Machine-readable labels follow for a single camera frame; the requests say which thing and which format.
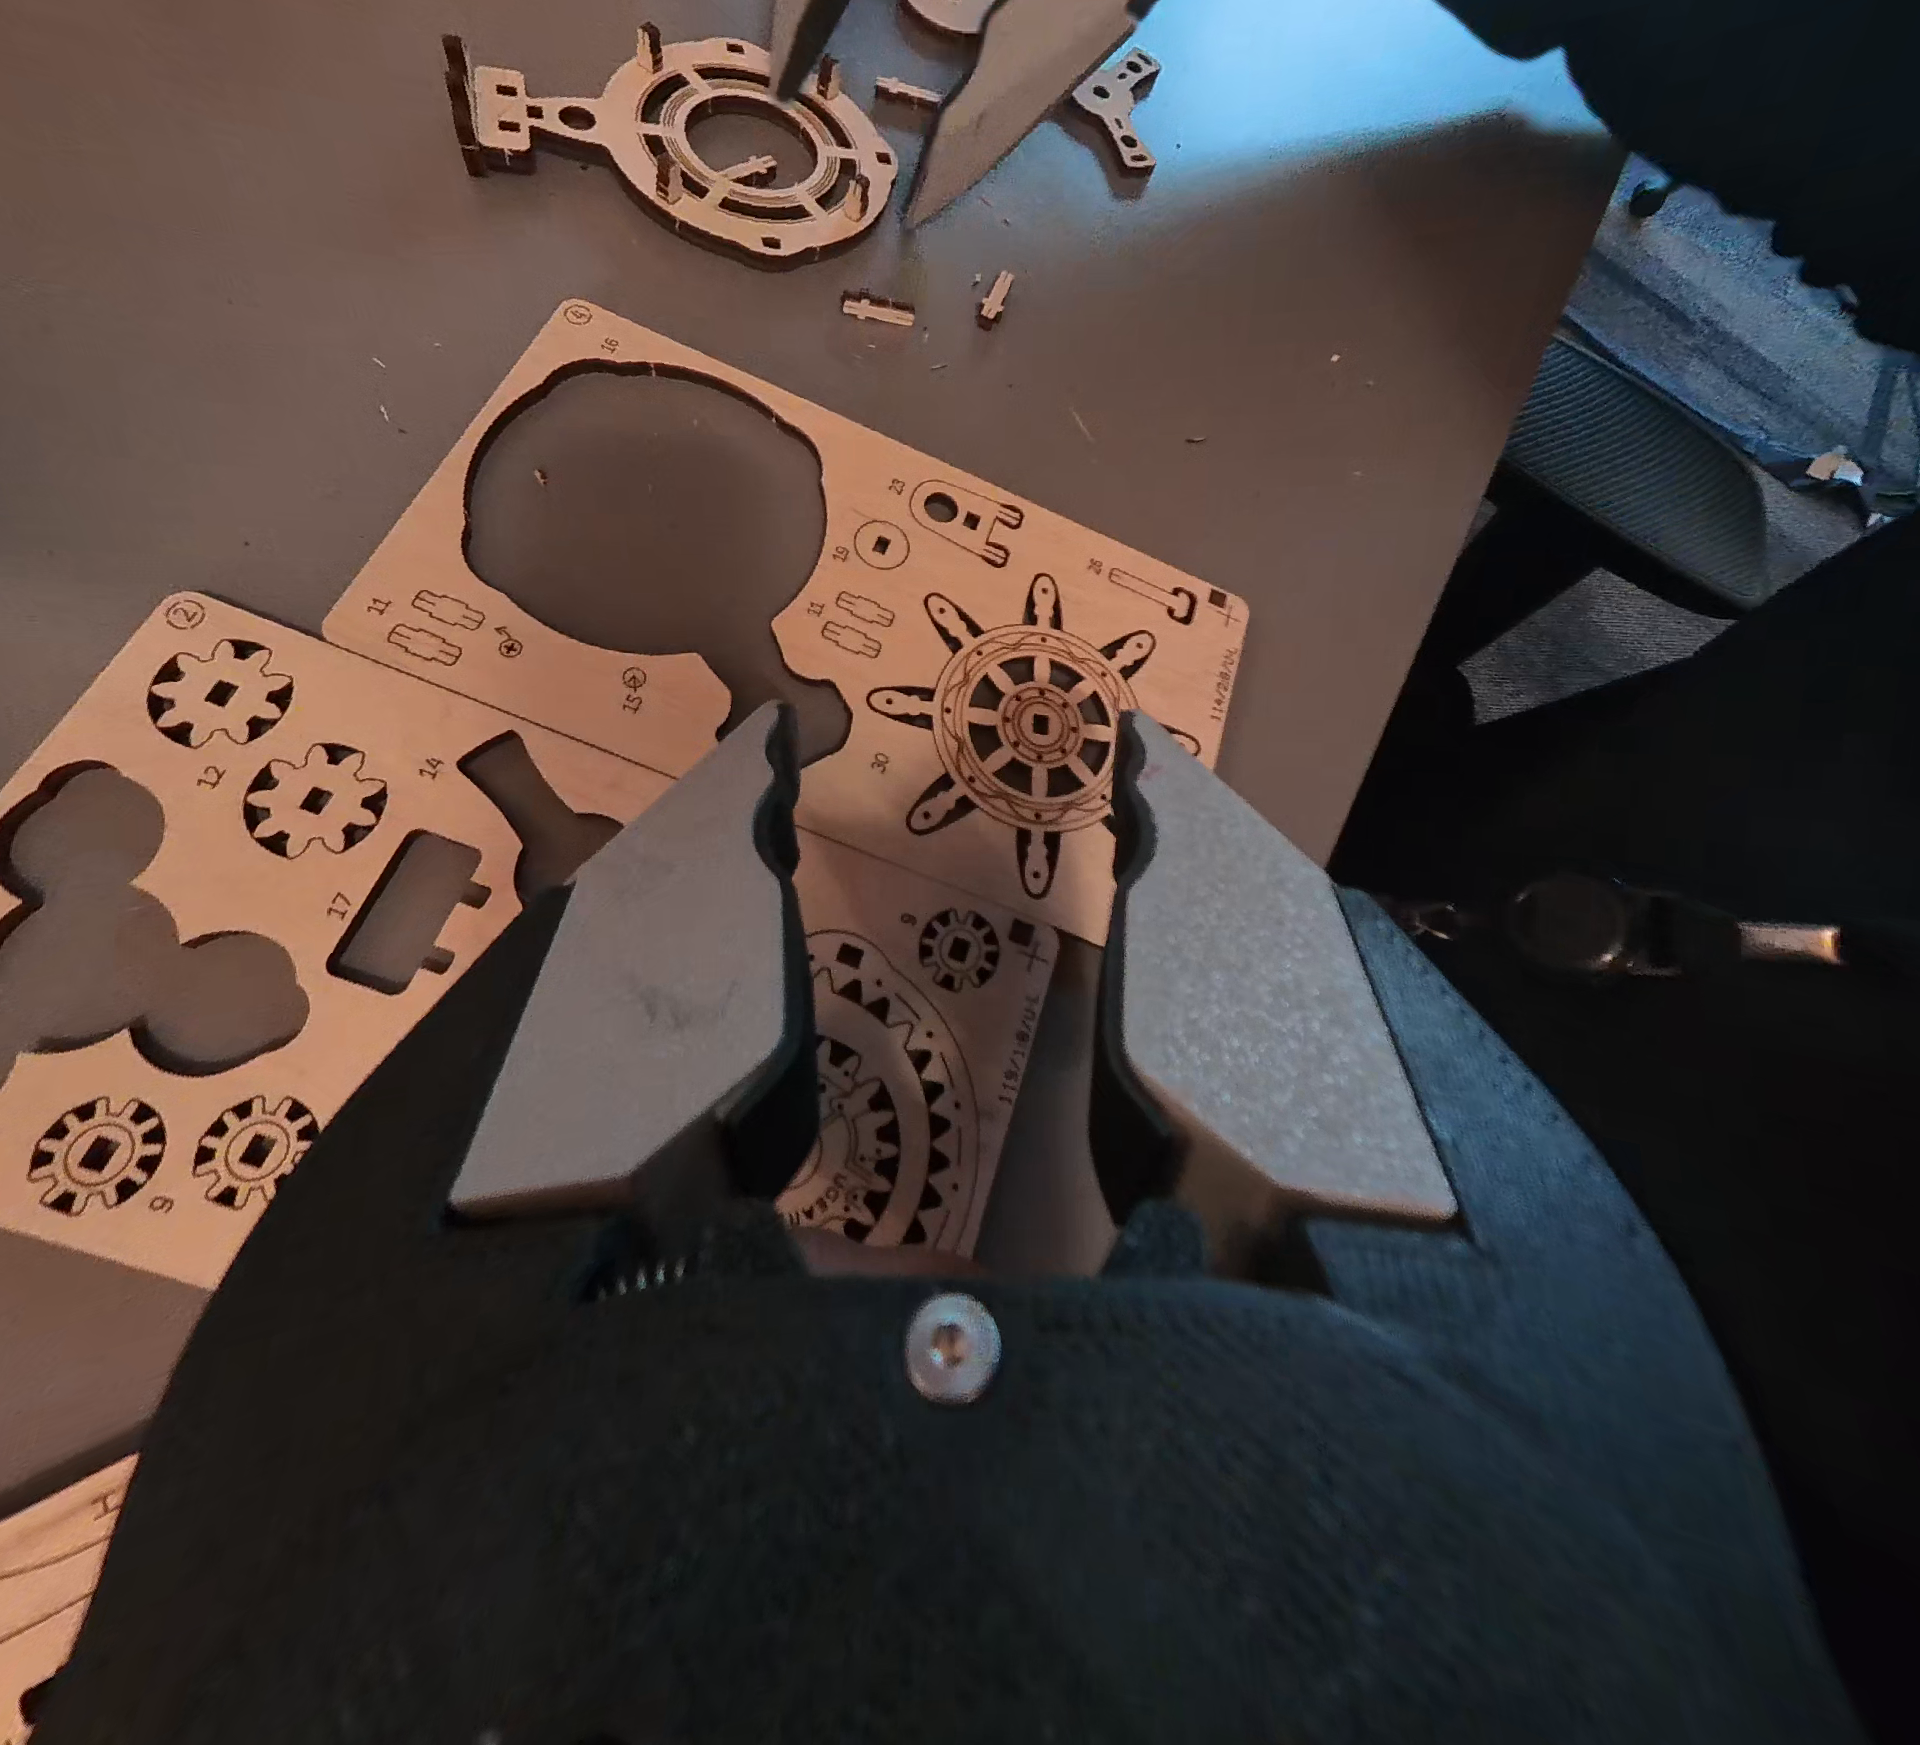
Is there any round wooden frame part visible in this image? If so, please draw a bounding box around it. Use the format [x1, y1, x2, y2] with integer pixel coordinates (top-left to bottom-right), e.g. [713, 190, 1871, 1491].
[441, 17, 907, 277]

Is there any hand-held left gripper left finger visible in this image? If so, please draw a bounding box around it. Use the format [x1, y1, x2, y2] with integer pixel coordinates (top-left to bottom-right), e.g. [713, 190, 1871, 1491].
[444, 701, 821, 1211]

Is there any wooden sheet with gears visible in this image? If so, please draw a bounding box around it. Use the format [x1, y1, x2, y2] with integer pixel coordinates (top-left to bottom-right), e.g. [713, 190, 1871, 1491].
[0, 590, 1063, 1292]

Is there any three-armed wooden bracket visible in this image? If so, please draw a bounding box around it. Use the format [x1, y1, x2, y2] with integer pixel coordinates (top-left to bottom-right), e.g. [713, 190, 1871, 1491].
[1071, 45, 1168, 183]

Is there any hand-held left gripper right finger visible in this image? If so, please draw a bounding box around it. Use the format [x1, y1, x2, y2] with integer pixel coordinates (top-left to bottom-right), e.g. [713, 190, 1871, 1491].
[1098, 707, 1463, 1226]

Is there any person's right forearm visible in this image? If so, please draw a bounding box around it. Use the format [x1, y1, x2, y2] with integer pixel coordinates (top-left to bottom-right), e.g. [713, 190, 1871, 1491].
[1308, 0, 1920, 354]

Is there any wooden sheet with ship wheel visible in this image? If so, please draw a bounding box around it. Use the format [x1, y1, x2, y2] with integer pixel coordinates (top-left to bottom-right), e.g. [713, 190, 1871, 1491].
[324, 293, 1252, 958]

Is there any black strap buckle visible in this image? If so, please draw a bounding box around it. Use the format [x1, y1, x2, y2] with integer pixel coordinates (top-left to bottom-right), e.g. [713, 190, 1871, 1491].
[1404, 868, 1852, 986]

